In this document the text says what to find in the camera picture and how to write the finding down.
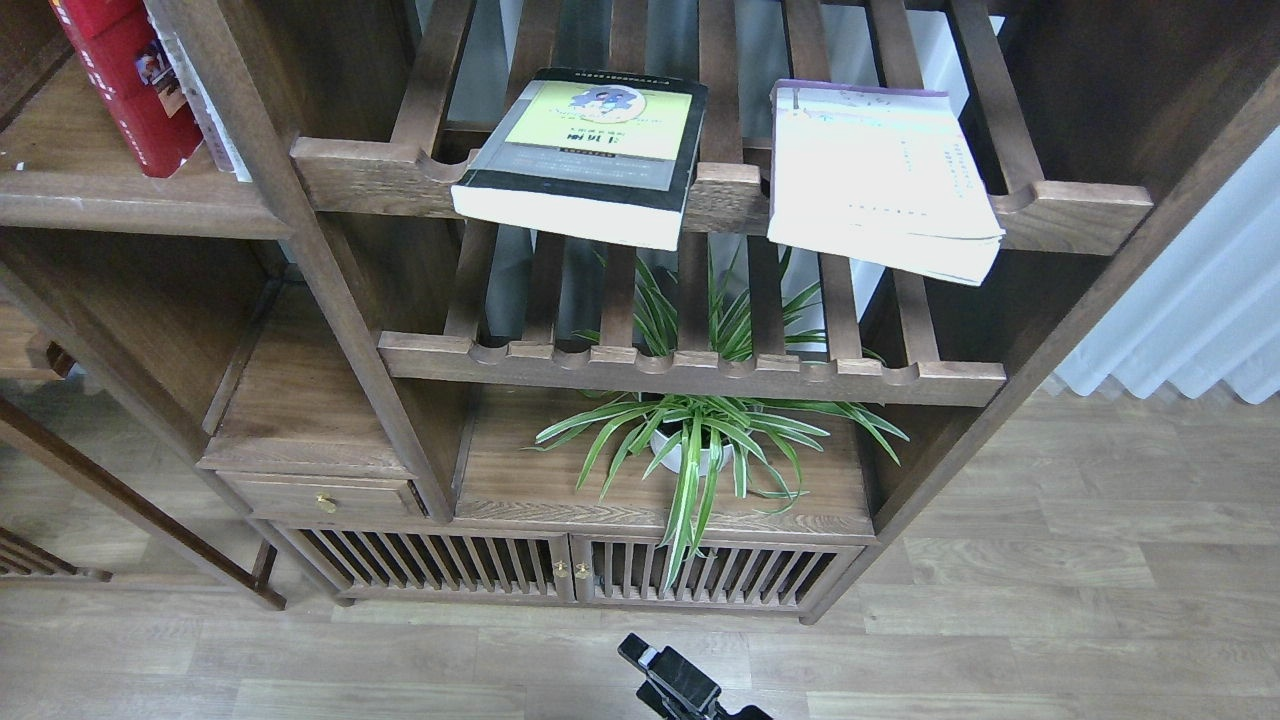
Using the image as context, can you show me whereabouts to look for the white book in shelf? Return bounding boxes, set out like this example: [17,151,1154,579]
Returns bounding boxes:
[145,1,253,183]

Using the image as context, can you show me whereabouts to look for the dark wooden bookshelf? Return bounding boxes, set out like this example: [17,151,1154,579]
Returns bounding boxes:
[3,1,1277,624]

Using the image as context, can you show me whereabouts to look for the white curtain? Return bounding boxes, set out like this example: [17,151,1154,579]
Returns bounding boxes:
[1053,133,1279,404]

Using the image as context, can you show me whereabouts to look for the green spider plant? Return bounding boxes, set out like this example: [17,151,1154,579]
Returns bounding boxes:
[529,260,909,588]

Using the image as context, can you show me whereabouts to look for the red book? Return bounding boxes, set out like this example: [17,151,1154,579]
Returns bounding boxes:
[50,1,204,178]

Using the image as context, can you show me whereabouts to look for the green and black book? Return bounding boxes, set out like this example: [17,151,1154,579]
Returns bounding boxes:
[451,67,708,251]

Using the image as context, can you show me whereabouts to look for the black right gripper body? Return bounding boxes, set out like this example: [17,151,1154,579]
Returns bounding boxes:
[636,648,772,719]

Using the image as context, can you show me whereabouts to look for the white and purple book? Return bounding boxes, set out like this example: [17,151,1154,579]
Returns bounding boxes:
[767,79,1004,286]

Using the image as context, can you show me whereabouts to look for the white plant pot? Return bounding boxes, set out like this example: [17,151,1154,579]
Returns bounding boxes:
[650,420,735,477]

